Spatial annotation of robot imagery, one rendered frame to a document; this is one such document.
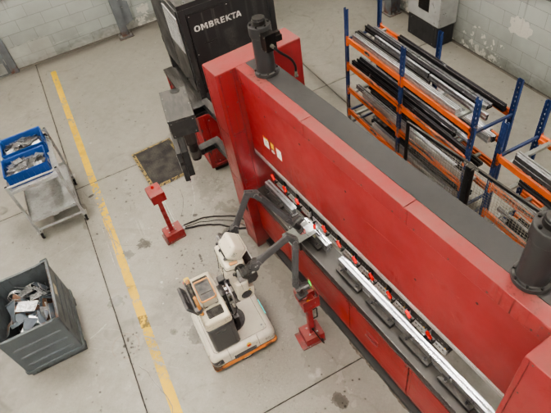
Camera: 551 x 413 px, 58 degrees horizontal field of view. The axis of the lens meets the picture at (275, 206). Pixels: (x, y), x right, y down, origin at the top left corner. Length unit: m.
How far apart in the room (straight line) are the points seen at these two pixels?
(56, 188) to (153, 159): 1.34
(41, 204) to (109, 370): 2.46
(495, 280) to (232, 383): 2.98
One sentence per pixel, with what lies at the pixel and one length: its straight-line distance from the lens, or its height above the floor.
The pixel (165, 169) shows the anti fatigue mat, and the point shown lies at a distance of 7.06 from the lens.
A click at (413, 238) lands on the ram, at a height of 2.08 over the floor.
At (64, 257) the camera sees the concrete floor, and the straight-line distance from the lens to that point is 6.59.
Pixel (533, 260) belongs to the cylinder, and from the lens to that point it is 2.59.
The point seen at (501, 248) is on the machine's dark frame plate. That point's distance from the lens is 2.88.
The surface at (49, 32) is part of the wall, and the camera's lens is 10.54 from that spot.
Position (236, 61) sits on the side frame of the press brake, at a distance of 4.38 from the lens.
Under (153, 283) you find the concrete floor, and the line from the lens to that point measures 5.84.
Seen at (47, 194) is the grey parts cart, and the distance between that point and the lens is 6.99.
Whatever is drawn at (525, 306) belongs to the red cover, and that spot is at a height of 2.30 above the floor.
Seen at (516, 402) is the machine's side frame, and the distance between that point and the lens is 2.94.
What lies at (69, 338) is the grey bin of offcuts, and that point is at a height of 0.35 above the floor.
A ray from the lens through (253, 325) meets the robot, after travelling 4.91.
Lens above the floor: 4.52
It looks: 47 degrees down
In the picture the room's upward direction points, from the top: 11 degrees counter-clockwise
